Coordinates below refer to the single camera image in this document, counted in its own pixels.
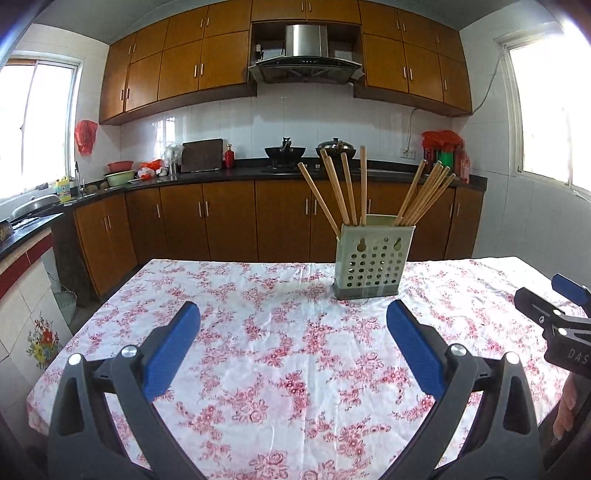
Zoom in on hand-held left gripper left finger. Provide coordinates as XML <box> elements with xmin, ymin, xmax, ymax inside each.
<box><xmin>46</xmin><ymin>301</ymin><xmax>204</xmax><ymax>480</ymax></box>

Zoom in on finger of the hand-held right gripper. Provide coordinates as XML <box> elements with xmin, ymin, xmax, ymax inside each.
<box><xmin>551</xmin><ymin>273</ymin><xmax>591</xmax><ymax>318</ymax></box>
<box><xmin>514</xmin><ymin>286</ymin><xmax>568</xmax><ymax>340</ymax></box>

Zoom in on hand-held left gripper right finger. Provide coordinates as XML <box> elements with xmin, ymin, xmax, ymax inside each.
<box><xmin>379</xmin><ymin>300</ymin><xmax>543</xmax><ymax>480</ymax></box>

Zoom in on pale green chopstick holder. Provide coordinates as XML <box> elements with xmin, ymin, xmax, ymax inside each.
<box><xmin>333</xmin><ymin>213</ymin><xmax>417</xmax><ymax>300</ymax></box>

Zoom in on person's right hand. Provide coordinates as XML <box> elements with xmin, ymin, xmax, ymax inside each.
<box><xmin>553</xmin><ymin>371</ymin><xmax>583</xmax><ymax>441</ymax></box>

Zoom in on red floral tablecloth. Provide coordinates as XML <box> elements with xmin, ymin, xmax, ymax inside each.
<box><xmin>27</xmin><ymin>256</ymin><xmax>591</xmax><ymax>480</ymax></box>

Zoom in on metal bucket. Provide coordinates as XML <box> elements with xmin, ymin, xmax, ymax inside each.
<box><xmin>55</xmin><ymin>286</ymin><xmax>79</xmax><ymax>334</ymax></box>

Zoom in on wooden lower cabinets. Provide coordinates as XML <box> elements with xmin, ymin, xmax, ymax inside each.
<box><xmin>74</xmin><ymin>180</ymin><xmax>485</xmax><ymax>301</ymax></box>

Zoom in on sliding window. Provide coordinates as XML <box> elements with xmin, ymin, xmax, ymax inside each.
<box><xmin>0</xmin><ymin>55</ymin><xmax>84</xmax><ymax>204</ymax></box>
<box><xmin>501</xmin><ymin>34</ymin><xmax>591</xmax><ymax>190</ymax></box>

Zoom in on green basin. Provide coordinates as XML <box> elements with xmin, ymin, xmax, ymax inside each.
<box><xmin>103</xmin><ymin>170</ymin><xmax>136</xmax><ymax>188</ymax></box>

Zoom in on red and white bag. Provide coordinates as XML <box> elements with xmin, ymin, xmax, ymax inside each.
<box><xmin>137</xmin><ymin>159</ymin><xmax>168</xmax><ymax>180</ymax></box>

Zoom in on red bag covered bottles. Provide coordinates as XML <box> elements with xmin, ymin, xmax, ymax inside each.
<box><xmin>421</xmin><ymin>130</ymin><xmax>464</xmax><ymax>174</ymax></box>

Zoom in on clear plastic bag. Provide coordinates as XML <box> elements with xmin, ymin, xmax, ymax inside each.
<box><xmin>163</xmin><ymin>144</ymin><xmax>184</xmax><ymax>175</ymax></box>

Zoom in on dark cutting board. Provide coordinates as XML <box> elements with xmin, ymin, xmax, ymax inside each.
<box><xmin>181</xmin><ymin>138</ymin><xmax>224</xmax><ymax>174</ymax></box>

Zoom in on metal pot lid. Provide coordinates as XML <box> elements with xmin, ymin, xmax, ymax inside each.
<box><xmin>11</xmin><ymin>194</ymin><xmax>61</xmax><ymax>220</ymax></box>

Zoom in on gas stove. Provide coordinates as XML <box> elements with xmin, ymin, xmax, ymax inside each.
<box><xmin>261</xmin><ymin>159</ymin><xmax>365</xmax><ymax>175</ymax></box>

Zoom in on wok with lid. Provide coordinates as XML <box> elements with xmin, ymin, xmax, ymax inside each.
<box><xmin>315</xmin><ymin>137</ymin><xmax>357</xmax><ymax>160</ymax></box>

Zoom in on red hanging plastic bag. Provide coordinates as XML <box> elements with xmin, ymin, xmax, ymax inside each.
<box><xmin>75</xmin><ymin>120</ymin><xmax>99</xmax><ymax>155</ymax></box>

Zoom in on steel range hood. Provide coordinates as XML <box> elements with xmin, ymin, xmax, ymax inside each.
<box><xmin>248</xmin><ymin>24</ymin><xmax>364</xmax><ymax>85</ymax></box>

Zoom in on black wok with handle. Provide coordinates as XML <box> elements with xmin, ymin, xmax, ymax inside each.
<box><xmin>264</xmin><ymin>137</ymin><xmax>307</xmax><ymax>160</ymax></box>

